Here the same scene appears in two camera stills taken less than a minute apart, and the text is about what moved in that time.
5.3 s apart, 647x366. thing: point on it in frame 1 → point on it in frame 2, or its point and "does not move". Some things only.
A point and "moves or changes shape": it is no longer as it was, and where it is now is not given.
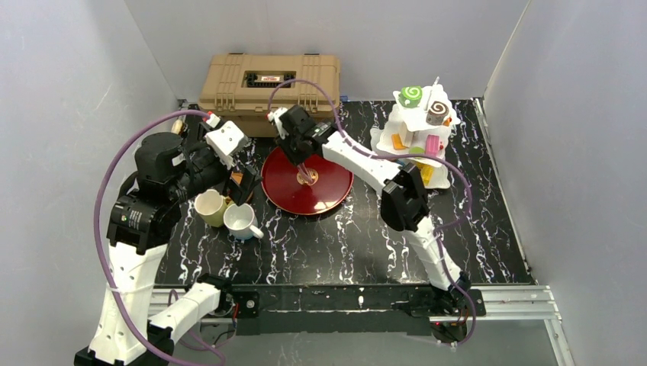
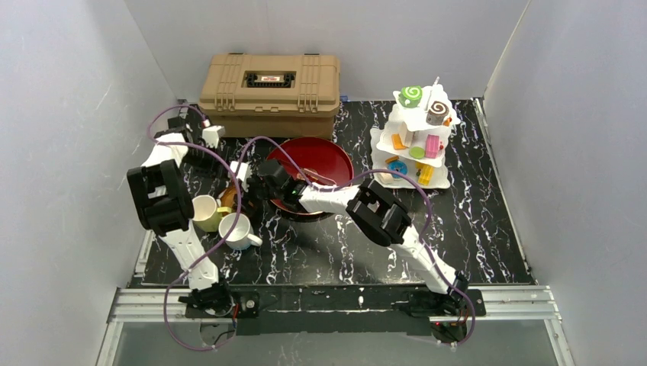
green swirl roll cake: [410, 96] does not move
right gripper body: [295, 151] → [253, 186]
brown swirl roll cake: [436, 113] does not move
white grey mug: [241, 221] moves or changes shape
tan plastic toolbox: [237, 88] does not move
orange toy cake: [397, 142] does not move
